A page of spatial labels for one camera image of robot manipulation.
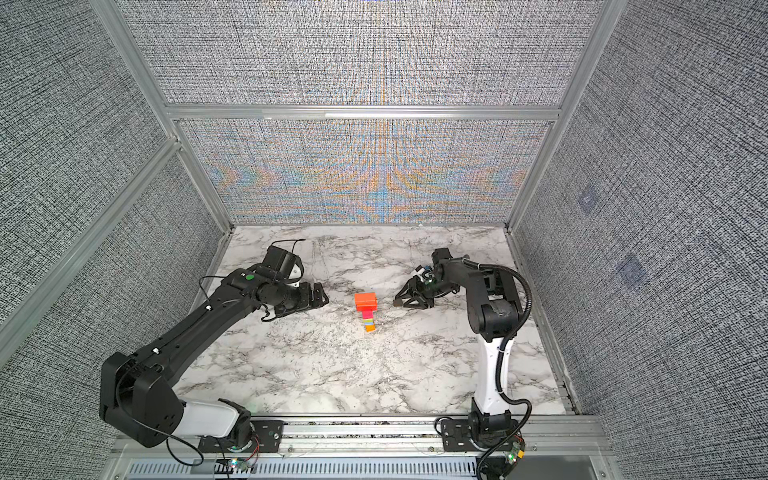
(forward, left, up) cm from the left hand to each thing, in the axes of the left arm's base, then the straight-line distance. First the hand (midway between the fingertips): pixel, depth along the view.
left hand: (316, 303), depth 82 cm
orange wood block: (-1, -14, -14) cm, 20 cm away
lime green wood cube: (0, -14, -11) cm, 18 cm away
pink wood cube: (+1, -14, -8) cm, 16 cm away
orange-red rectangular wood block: (+5, -13, -8) cm, 16 cm away
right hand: (+8, -26, -14) cm, 30 cm away
